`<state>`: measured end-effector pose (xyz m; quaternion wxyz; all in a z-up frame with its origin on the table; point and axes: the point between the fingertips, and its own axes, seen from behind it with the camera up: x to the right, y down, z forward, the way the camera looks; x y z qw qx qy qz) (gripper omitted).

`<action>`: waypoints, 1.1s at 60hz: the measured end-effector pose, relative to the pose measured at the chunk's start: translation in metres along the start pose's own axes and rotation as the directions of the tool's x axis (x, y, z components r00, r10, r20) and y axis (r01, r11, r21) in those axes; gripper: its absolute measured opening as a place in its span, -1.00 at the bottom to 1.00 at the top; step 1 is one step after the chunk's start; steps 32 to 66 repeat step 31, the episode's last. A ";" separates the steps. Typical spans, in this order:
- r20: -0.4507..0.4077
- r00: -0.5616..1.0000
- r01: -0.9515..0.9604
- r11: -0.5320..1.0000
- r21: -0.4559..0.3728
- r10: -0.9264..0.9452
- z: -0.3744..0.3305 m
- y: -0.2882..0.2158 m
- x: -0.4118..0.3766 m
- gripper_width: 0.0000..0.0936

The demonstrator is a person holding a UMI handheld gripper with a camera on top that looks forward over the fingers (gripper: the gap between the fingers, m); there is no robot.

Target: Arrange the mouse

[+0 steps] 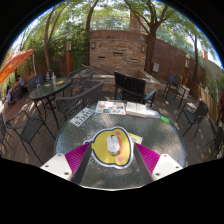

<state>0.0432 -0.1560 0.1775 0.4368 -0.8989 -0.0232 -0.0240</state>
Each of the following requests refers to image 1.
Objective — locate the black wall lantern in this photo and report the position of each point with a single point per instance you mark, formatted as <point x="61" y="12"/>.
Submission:
<point x="143" y="49"/>
<point x="93" y="45"/>

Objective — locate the dark wicker chair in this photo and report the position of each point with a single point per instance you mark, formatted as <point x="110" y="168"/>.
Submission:
<point x="83" y="100"/>
<point x="81" y="73"/>

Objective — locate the white lettered sign plate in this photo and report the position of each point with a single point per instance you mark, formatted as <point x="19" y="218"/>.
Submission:
<point x="81" y="117"/>

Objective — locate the stone fire pit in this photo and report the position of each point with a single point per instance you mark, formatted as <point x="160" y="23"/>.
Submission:
<point x="148" y="78"/>

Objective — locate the yellow paper card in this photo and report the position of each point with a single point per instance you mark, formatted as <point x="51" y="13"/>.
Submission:
<point x="136" y="138"/>

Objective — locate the dark round patio table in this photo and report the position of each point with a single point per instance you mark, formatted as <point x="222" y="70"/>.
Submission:
<point x="50" y="88"/>

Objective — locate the white and blue box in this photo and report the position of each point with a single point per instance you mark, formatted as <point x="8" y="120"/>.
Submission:
<point x="153" y="113"/>

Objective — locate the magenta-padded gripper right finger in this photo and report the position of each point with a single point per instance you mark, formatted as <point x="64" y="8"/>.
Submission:
<point x="150" y="159"/>

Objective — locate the black slatted wooden armchair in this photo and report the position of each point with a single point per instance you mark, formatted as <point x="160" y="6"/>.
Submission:
<point x="130" y="85"/>

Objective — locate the large branching tree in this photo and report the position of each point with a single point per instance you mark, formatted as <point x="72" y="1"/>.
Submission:
<point x="150" y="50"/>

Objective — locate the thin straight tree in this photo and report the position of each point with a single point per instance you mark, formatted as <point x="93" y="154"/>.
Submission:
<point x="196" y="60"/>

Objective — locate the forked tree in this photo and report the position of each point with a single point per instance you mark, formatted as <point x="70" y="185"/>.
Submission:
<point x="47" y="50"/>

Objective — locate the white flat box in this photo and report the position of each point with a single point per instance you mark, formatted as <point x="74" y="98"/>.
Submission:
<point x="131" y="108"/>
<point x="141" y="110"/>

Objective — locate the blue chair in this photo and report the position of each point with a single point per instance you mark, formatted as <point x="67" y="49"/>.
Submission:
<point x="35" y="81"/>

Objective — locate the dark mesh patio chair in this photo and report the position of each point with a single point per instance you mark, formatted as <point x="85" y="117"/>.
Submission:
<point x="196" y="115"/>

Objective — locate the slim curved tree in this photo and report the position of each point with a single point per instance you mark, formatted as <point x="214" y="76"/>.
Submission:
<point x="88" y="36"/>

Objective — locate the yellow duck mouse pad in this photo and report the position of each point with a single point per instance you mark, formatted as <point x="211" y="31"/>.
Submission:
<point x="100" y="146"/>

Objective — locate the colourful printed magazine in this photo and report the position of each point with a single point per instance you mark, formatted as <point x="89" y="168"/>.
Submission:
<point x="110" y="108"/>

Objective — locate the wooden lamp post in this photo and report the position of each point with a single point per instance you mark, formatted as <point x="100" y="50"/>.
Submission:
<point x="187" y="68"/>
<point x="68" y="55"/>

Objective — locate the dark metal frame chair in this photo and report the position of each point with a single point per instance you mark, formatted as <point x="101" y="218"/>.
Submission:
<point x="31" y="128"/>

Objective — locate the silver white computer mouse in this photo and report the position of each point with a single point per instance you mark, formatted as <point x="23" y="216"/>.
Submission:
<point x="113" y="145"/>

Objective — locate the wooden picket fence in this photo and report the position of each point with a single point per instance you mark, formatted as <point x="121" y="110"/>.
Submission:
<point x="208" y="96"/>

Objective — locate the green wet wipes pack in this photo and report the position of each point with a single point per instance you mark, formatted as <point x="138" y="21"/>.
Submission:
<point x="164" y="119"/>

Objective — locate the black slatted metal chair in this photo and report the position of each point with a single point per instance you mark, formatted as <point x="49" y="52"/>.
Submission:
<point x="174" y="81"/>

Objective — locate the orange patio umbrella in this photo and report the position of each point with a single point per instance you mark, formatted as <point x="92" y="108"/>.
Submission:
<point x="15" y="61"/>

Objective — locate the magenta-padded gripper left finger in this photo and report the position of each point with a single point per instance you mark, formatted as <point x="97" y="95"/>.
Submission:
<point x="75" y="159"/>

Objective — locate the grey wall utility box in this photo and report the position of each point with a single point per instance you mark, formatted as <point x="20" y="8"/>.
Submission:
<point x="155" y="67"/>

